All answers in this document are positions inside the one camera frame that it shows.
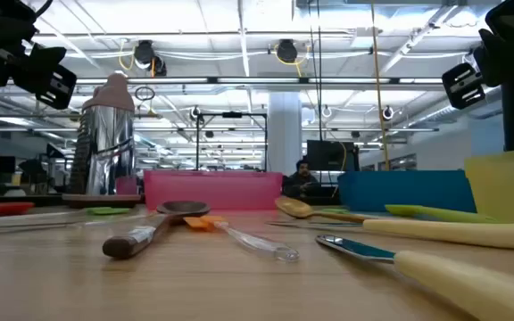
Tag pink plastic bin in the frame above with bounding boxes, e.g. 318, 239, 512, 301
143, 169, 284, 211

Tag person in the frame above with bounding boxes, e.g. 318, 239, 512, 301
282, 159, 321, 200

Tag black background frame rig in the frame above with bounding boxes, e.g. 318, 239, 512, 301
195, 111, 269, 172

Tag yellow hanging cable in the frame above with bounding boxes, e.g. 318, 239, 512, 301
369, 0, 391, 171

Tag red spatula with clear handle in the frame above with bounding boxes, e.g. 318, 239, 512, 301
0, 202, 36, 218

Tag yellow plastic bin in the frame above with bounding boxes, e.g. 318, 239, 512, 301
464, 147, 514, 224

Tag black ceiling cable reel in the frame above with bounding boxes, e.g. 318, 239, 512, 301
276, 38, 299, 64
132, 39, 168, 78

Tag white building column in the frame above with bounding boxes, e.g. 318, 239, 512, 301
267, 91, 303, 173

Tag black monitor stand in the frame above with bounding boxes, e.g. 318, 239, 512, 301
501, 82, 514, 152

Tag blue plastic bin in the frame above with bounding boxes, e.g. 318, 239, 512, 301
336, 169, 478, 214

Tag long ceiling light strip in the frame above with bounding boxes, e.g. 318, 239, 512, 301
76, 76, 445, 86

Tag black hanging cable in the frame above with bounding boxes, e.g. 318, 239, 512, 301
317, 0, 324, 142

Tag metal grater with pink handle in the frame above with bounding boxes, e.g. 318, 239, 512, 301
62, 71, 143, 210

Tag all-green silicone spatula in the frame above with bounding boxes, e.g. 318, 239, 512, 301
385, 203, 500, 225

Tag black table frame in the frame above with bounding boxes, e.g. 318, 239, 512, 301
0, 193, 145, 210

